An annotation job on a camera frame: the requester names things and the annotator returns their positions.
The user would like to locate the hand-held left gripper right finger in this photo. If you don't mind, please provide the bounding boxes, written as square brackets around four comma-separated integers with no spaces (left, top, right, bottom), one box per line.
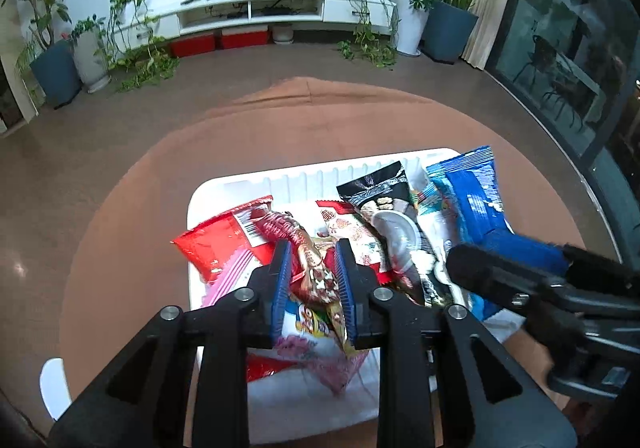
[334,238,578,448]

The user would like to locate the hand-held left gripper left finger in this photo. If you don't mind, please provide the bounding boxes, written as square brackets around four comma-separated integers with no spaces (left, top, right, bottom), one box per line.
[47,239,293,448]

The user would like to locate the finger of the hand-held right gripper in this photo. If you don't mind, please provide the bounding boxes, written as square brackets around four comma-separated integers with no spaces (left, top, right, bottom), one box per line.
[446,243,577,317]
[481,230,640,289]

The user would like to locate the shiny brown red snack packet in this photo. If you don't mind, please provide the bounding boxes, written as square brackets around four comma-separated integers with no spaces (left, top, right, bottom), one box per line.
[248,209,351,354]

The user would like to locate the white red patterned snack packet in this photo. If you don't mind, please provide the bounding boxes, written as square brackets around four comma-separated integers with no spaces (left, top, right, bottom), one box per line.
[316,199,396,279]

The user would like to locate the pink snack packet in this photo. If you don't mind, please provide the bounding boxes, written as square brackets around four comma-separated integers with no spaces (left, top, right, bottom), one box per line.
[202,248,371,396]

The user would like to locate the blue snack packet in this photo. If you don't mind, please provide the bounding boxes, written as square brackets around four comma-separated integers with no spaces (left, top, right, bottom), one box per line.
[426,146,516,249]

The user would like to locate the long white red snack packet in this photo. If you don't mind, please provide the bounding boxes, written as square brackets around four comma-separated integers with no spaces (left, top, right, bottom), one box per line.
[247,354,303,384]

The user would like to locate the white plastic tray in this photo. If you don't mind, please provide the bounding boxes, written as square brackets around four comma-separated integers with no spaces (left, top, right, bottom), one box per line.
[186,148,481,446]

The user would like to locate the black snack packet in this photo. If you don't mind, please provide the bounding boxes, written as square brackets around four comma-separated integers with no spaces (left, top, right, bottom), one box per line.
[336,161,453,309]

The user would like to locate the round brown table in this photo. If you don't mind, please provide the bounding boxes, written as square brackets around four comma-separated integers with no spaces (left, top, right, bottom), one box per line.
[60,78,621,448]

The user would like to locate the outdoor chair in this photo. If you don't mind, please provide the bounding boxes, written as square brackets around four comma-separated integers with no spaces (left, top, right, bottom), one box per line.
[515,35,566,98]

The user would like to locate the glass sliding door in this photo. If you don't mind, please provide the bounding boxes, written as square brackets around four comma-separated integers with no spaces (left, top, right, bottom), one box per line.
[487,0,640,189]

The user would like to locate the beige curtain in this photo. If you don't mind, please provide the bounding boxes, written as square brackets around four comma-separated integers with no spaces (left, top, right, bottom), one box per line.
[460,0,521,73]

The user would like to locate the trailing vine plant on cabinet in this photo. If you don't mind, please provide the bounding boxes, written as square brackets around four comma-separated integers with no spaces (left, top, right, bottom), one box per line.
[337,0,401,68]

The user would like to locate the white stool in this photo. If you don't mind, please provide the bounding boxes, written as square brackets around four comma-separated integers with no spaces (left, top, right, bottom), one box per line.
[40,358,73,421]

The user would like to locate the bushy plant in white pot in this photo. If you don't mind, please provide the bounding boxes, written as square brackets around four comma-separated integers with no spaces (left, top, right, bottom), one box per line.
[386,0,438,56]

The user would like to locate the red storage box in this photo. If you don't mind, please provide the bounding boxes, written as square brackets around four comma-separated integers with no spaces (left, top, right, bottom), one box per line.
[170,34,217,58]
[220,25,271,50]

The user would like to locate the trailing vine plant on stand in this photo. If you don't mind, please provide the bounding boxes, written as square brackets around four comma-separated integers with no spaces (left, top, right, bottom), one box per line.
[97,0,181,93]

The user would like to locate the white television cabinet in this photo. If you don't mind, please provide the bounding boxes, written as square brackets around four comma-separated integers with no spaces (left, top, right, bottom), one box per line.
[112,0,401,36]

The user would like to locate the plant in ribbed white pot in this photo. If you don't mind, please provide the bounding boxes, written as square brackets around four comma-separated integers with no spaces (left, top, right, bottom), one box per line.
[70,15,112,93]

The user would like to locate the tree plant in dark pot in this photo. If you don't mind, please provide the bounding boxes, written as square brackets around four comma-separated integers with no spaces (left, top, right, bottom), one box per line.
[0,0,83,108]

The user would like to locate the wall cabinet unit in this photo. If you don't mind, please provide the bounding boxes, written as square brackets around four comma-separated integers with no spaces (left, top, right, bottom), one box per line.
[0,52,41,136]

